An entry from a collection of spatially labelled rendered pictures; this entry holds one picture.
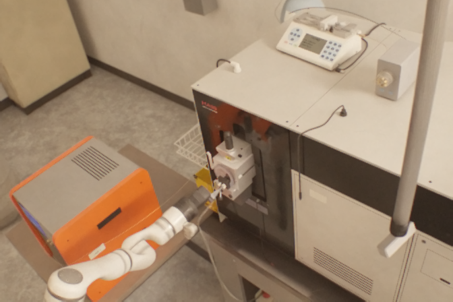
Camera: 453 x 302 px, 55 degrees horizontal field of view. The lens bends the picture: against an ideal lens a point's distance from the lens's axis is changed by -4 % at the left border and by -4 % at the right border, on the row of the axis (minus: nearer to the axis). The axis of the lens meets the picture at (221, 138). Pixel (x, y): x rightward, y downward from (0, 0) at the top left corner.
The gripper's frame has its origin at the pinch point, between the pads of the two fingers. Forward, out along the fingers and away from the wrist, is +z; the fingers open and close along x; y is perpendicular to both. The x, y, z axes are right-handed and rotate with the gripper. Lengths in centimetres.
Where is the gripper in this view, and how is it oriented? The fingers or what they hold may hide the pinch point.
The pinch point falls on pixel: (222, 187)
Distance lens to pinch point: 148.6
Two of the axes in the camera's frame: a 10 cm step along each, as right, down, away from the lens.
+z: 6.7, -5.5, 5.0
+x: -2.4, 4.7, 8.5
